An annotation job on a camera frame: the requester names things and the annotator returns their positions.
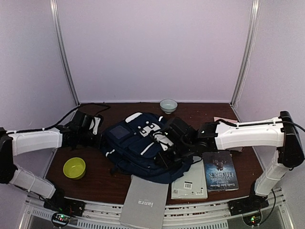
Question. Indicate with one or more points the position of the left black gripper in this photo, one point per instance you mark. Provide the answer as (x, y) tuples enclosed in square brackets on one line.
[(97, 144)]

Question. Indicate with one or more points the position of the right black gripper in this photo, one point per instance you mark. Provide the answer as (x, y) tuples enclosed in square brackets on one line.
[(166, 161)]

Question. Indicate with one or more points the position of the light grey barcode notebook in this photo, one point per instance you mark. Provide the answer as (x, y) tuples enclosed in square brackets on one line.
[(192, 185)]

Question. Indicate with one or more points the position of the navy blue student backpack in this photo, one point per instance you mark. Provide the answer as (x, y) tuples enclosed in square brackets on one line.
[(137, 147)]

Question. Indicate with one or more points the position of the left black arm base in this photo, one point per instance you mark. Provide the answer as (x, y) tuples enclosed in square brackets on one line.
[(59, 203)]

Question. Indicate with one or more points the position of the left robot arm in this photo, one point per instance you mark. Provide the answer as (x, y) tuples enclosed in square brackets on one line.
[(13, 143)]

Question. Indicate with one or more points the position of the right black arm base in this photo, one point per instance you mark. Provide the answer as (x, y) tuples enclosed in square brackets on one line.
[(248, 204)]

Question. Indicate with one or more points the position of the lime green bowl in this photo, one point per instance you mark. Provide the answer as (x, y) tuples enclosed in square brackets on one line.
[(74, 168)]

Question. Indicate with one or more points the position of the pale celadon ceramic bowl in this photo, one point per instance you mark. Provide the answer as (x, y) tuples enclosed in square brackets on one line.
[(168, 105)]

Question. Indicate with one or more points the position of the dark Wuthering Heights book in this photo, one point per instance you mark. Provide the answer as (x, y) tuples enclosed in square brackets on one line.
[(219, 171)]

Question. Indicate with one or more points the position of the pink paperback book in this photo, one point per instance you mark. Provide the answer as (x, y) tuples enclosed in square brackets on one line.
[(225, 119)]

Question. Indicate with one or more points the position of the grey hardcover book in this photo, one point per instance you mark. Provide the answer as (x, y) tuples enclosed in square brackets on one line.
[(144, 204)]

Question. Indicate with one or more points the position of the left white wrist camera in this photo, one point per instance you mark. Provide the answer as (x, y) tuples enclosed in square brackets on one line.
[(84, 123)]

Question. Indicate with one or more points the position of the aluminium front rail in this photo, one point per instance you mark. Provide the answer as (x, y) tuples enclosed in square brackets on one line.
[(207, 215)]

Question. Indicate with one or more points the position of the left aluminium frame post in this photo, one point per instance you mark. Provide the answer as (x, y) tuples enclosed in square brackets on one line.
[(64, 59)]

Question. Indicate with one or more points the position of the aluminium frame post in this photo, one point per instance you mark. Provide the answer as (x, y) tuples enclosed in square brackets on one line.
[(249, 45), (64, 59)]

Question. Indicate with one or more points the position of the right aluminium frame post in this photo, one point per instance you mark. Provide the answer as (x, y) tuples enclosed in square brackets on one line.
[(249, 45)]

